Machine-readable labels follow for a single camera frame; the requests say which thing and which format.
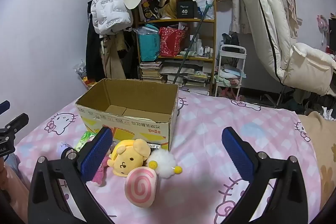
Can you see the group of toiletry bottles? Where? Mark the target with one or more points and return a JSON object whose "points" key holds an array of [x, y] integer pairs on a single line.
{"points": [[204, 49]]}

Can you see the yellow cloth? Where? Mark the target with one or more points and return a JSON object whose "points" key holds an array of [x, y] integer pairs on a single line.
{"points": [[168, 7]]}

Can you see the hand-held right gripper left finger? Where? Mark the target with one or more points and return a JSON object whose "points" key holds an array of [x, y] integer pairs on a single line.
{"points": [[96, 154]]}

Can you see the black gift box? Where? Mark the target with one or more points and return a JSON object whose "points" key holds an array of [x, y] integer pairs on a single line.
{"points": [[186, 10]]}

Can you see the plastic bag with items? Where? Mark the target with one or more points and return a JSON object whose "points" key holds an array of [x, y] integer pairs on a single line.
{"points": [[82, 74]]}

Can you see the beige flower blanket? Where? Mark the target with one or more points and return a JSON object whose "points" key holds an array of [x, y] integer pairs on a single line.
{"points": [[323, 140]]}

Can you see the small lilac toy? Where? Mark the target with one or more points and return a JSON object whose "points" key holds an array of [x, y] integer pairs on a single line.
{"points": [[64, 148]]}

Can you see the teal bag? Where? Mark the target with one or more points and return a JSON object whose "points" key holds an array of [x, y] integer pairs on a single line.
{"points": [[148, 45]]}

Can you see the pink swirl plush toy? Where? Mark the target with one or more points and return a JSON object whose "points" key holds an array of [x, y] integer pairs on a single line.
{"points": [[140, 187]]}

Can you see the pink cat printed bedsheet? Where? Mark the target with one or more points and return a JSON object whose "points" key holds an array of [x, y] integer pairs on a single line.
{"points": [[210, 121]]}

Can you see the wooden shelf rack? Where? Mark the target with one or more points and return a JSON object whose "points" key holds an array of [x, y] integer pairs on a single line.
{"points": [[213, 56]]}

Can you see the black patterned bag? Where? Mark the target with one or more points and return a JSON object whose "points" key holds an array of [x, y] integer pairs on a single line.
{"points": [[149, 8]]}

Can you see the printed cardboard box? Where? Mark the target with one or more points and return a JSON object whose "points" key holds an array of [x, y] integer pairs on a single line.
{"points": [[136, 124]]}

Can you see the black flat device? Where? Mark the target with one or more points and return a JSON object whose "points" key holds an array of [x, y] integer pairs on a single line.
{"points": [[155, 146]]}

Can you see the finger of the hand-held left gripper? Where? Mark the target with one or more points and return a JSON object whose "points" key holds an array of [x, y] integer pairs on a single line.
{"points": [[17, 121], [4, 107]]}

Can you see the beige hanging coat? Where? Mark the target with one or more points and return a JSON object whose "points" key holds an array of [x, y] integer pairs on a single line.
{"points": [[113, 61]]}

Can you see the red patterned bag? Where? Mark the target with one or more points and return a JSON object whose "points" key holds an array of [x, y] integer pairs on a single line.
{"points": [[172, 41]]}

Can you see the white trolley cart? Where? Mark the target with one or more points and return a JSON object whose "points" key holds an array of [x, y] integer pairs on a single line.
{"points": [[244, 64]]}

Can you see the yellow dog plush toy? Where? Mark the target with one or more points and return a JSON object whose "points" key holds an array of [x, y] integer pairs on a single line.
{"points": [[126, 158]]}

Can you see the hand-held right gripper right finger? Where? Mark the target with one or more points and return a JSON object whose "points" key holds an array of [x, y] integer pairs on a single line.
{"points": [[237, 154]]}

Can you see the magenta plush toy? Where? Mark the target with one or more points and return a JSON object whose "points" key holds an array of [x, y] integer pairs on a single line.
{"points": [[101, 174]]}

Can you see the pile of papers and books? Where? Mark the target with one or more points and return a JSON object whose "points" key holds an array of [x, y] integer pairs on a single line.
{"points": [[189, 77]]}

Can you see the person's left forearm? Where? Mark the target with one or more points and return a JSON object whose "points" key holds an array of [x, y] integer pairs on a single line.
{"points": [[13, 187]]}

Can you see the stack of books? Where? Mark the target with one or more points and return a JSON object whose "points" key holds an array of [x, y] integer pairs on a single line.
{"points": [[151, 71]]}

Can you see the folded clothes in cart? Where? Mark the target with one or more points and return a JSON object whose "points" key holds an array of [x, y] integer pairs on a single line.
{"points": [[228, 77]]}

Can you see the green packet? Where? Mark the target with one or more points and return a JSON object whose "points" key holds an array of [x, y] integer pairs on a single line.
{"points": [[84, 141]]}

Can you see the green pole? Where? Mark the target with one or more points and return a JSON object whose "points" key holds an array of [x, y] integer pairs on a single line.
{"points": [[193, 40]]}

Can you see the cream recliner chair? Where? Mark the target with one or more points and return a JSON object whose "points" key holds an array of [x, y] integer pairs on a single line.
{"points": [[265, 16]]}

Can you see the pink desk fan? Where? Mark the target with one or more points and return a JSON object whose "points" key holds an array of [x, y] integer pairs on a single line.
{"points": [[323, 26]]}

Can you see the white fluffy pom-pom toy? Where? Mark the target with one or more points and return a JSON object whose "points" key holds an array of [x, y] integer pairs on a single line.
{"points": [[164, 163]]}

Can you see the black hanging coat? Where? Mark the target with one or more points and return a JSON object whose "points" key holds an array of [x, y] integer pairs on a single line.
{"points": [[93, 48]]}

